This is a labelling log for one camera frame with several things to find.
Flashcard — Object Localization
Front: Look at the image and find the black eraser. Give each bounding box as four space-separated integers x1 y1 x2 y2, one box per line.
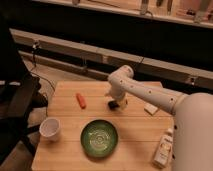
108 101 119 110

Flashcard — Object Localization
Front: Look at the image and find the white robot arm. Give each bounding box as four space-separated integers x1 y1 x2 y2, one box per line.
107 65 213 171

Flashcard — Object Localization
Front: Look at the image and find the white sponge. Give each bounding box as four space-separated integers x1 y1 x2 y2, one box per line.
144 103 159 116

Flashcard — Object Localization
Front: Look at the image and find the orange carrot toy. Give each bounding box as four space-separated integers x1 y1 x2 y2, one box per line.
76 93 86 109

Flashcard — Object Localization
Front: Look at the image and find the green plate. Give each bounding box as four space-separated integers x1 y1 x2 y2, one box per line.
80 119 118 158

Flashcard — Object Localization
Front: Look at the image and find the white lotion bottle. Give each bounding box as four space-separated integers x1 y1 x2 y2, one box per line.
153 128 173 168

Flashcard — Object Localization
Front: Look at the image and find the white cup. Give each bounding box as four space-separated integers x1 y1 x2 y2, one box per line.
39 117 61 142

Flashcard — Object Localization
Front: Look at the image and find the black chair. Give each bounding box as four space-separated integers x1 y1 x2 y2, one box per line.
0 17 48 166

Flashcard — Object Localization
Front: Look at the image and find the black cable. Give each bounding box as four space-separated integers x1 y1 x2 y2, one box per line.
31 41 57 93

